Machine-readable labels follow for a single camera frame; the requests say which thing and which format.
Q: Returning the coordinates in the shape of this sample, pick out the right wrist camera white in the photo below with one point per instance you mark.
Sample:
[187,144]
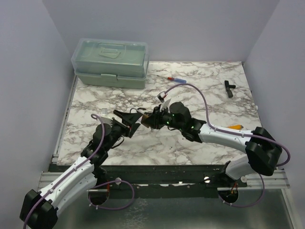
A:
[164,99]

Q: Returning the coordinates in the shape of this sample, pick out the green plastic toolbox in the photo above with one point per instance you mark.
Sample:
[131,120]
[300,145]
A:
[111,63]

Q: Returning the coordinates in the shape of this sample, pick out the aluminium extrusion rail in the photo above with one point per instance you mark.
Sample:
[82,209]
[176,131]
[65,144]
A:
[278,180]

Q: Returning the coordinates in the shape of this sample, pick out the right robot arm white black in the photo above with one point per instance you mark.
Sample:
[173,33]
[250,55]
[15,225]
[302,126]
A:
[261,151]

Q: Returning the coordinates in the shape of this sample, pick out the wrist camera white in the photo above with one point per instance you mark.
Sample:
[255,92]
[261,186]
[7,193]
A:
[104,113]
[164,99]

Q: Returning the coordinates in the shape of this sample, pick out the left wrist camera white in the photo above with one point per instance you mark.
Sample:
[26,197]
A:
[104,113]

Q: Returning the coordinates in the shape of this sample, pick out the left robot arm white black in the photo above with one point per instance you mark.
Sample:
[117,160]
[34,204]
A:
[41,209]

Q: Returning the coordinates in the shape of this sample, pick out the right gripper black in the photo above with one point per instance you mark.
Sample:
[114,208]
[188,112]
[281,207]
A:
[154,121]

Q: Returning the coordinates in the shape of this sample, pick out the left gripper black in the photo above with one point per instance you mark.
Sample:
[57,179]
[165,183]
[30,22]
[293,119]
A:
[130,118]

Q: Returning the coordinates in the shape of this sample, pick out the red blue screwdriver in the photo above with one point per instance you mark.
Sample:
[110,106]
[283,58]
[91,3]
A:
[171,79]

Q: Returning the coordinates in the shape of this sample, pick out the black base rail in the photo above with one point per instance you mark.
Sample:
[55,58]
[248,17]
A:
[186,181]

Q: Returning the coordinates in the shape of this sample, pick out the black T-shaped tool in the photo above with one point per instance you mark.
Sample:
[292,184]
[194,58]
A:
[228,88]

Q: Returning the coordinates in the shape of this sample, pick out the brass padlock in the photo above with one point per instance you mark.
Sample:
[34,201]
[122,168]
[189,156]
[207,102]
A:
[141,111]

